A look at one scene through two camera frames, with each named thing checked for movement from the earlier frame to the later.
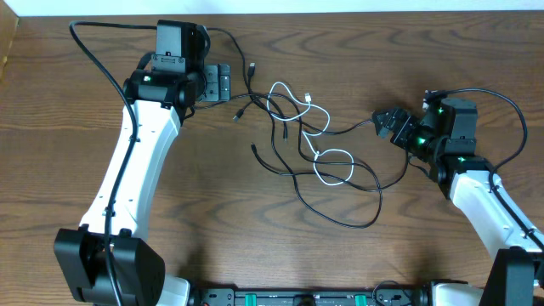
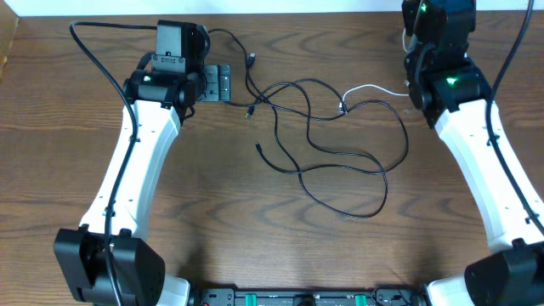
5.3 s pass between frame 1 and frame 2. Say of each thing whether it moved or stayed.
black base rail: stayed
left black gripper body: stayed
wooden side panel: stayed
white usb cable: moved
